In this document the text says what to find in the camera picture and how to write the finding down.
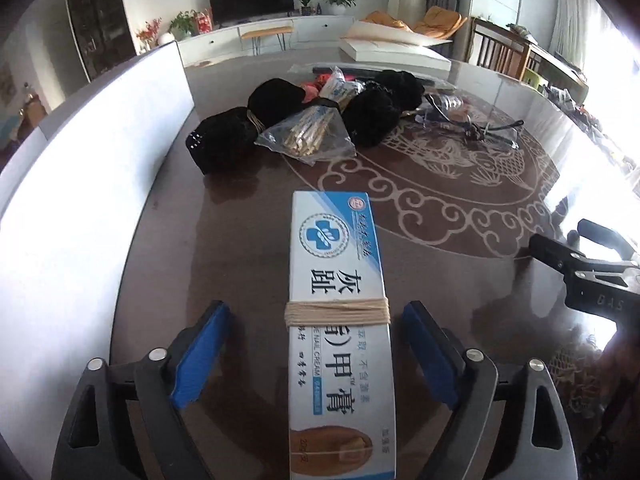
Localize white flat box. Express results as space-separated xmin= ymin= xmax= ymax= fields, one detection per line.
xmin=340 ymin=38 xmax=451 ymax=70

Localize wooden chair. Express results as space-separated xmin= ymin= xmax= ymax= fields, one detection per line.
xmin=465 ymin=18 xmax=532 ymax=80

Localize clear bag of sticks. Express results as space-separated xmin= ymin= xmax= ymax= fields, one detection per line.
xmin=255 ymin=105 xmax=356 ymax=166

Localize red flower vase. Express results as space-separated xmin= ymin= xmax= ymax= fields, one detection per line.
xmin=136 ymin=18 xmax=162 ymax=52

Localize white blue nail cream box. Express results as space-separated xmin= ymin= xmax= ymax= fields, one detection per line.
xmin=285 ymin=191 xmax=396 ymax=479

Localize red cloth item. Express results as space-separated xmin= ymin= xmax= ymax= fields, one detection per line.
xmin=304 ymin=73 xmax=329 ymax=104

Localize orange lounge chair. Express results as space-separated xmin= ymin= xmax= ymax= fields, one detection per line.
xmin=363 ymin=6 xmax=468 ymax=39

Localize dark bookshelf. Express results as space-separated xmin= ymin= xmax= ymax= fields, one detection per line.
xmin=65 ymin=0 xmax=137 ymax=81

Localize white tv cabinet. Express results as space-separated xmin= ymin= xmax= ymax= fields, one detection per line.
xmin=178 ymin=15 xmax=356 ymax=67

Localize clear safety glasses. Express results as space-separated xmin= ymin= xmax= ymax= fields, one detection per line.
xmin=414 ymin=93 xmax=524 ymax=150

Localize white cardboard storage box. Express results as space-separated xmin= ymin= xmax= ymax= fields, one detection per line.
xmin=1 ymin=44 xmax=194 ymax=479

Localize small wooden bench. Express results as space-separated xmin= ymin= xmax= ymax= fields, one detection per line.
xmin=240 ymin=26 xmax=294 ymax=56

